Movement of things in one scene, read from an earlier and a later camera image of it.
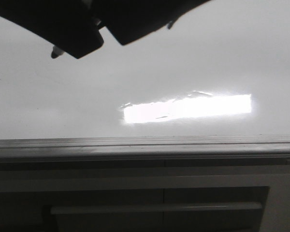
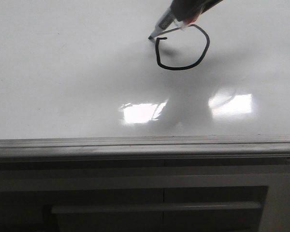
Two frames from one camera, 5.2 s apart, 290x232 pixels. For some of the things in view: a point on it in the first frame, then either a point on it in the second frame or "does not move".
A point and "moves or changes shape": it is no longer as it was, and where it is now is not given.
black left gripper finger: [130, 20] → [209, 4]
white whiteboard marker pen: [56, 52] moves or changes shape
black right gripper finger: [69, 25] → [182, 9]
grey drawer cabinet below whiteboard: [221, 194] does not move
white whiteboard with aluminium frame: [224, 82] does not move
